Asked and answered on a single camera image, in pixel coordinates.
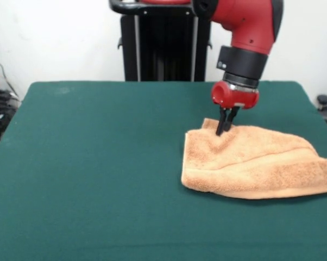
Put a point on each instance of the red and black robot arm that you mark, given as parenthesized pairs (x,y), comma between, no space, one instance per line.
(250,24)

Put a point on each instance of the dark green table cloth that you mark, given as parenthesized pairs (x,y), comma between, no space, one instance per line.
(44,195)

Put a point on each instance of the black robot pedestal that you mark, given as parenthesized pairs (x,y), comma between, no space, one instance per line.
(163,54)

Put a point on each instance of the orange terry towel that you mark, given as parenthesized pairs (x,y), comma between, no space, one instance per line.
(247,163)

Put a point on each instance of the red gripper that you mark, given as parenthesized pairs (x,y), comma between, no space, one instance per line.
(234,98)

